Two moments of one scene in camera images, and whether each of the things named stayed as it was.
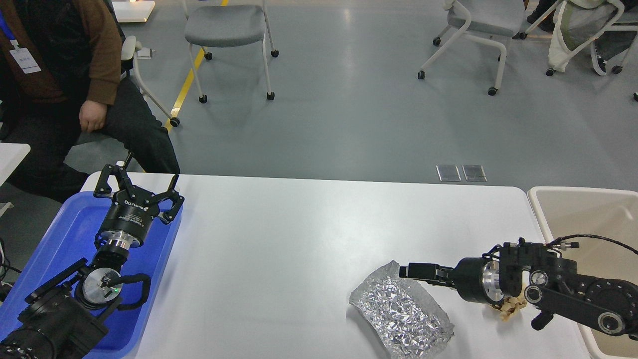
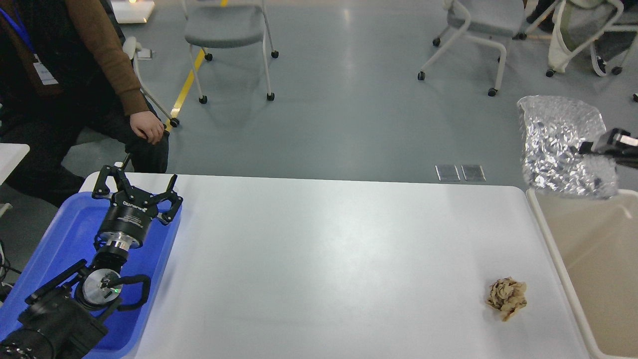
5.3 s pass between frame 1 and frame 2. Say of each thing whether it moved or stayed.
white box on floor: stayed
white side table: stayed
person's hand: moved
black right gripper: moved
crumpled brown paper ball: stayed
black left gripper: stayed
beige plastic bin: stayed
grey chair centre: stayed
